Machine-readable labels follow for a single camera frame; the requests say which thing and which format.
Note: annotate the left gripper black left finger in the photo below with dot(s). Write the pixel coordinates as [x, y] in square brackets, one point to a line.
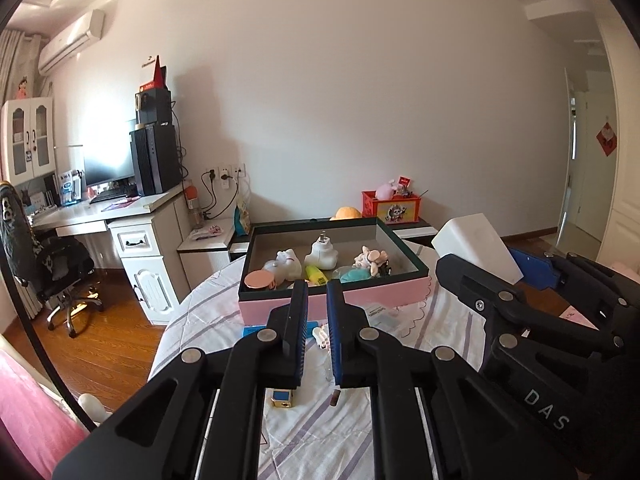
[200, 416]

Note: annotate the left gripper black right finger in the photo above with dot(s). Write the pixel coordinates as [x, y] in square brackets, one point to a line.
[433, 415]

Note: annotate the blue highlighter marker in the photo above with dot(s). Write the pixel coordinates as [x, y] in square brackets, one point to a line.
[247, 330]

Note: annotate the white rectangular box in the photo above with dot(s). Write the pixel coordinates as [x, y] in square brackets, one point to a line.
[474, 239]

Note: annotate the yellow highlighter marker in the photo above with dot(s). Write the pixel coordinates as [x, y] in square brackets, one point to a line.
[315, 276]

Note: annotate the small yellow blue cube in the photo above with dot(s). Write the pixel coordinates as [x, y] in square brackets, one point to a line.
[282, 398]

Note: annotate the white striped quilt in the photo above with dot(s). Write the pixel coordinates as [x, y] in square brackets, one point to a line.
[318, 438]

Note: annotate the pink white block toy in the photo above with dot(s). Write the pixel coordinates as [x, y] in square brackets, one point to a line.
[322, 337]

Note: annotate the round rose-gold compact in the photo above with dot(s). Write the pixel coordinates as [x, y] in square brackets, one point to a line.
[260, 279]

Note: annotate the white bedside stand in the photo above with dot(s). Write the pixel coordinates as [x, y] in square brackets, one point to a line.
[206, 250]

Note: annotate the white figurine toy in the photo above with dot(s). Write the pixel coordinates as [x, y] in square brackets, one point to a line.
[285, 267]

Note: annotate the pink storage tray box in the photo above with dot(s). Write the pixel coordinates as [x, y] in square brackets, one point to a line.
[409, 281]

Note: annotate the teal round plush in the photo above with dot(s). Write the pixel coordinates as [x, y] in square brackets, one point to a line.
[353, 275]

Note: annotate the pink pig figurine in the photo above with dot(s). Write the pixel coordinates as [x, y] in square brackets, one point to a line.
[375, 261]

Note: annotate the white desk with drawers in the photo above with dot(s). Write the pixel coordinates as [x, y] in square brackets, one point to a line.
[143, 236]

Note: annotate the blue snack bag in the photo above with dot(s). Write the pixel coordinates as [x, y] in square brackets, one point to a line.
[241, 218]

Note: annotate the white plug adapter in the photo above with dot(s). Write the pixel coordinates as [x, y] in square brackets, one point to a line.
[322, 254]

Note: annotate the black office chair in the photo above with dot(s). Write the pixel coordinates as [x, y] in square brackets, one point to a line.
[57, 268]

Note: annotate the red storage crate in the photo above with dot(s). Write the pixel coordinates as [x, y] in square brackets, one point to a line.
[397, 210]

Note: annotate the white door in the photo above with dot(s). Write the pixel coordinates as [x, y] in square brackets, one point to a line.
[591, 165]

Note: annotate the pink plush toy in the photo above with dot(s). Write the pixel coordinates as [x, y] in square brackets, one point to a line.
[386, 191]

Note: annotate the orange octopus plush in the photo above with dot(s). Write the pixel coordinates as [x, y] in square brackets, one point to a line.
[346, 213]

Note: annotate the black computer monitor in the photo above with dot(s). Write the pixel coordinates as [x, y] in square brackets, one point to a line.
[110, 163]

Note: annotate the black computer tower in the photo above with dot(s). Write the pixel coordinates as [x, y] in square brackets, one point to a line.
[154, 154]

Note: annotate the black box on tower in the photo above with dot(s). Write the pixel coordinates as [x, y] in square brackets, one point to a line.
[153, 105]

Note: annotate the white glass-door cupboard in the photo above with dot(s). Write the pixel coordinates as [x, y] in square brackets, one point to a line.
[27, 139]

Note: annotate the white air conditioner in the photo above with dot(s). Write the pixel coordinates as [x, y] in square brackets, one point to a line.
[82, 33]

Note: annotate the wall power socket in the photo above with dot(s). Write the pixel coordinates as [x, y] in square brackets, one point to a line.
[226, 176]

